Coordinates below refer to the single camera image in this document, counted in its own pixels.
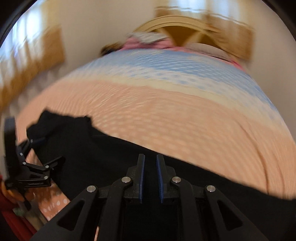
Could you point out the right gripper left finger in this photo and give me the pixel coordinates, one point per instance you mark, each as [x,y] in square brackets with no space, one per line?
[95,210]

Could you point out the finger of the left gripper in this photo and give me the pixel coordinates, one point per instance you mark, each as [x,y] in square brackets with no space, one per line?
[48,166]
[24,148]

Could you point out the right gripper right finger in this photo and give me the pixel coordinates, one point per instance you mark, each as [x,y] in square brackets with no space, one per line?
[207,214]

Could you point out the black pants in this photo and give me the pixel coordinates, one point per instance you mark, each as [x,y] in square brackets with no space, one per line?
[90,157]

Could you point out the left hand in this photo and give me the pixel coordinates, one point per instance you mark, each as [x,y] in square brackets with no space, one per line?
[12,196]

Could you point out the beige side curtain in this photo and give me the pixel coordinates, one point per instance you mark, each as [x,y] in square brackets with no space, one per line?
[33,45]

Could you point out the polka dot bed cover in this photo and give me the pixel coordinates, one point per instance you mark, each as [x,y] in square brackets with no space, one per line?
[192,107]

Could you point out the brown bag beside bed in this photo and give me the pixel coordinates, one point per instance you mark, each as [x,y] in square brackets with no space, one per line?
[107,49]

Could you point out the pink folded blanket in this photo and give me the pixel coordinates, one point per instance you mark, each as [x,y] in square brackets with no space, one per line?
[134,43]

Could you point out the grey patterned pillow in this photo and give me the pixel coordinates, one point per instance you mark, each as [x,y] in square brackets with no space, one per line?
[147,37]

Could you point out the striped pillow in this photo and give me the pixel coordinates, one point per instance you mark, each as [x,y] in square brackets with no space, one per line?
[208,50]

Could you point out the cream wooden headboard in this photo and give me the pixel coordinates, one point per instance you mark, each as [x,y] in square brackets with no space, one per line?
[182,30]

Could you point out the beige window curtain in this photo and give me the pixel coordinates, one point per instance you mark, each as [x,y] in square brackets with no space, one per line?
[231,19]

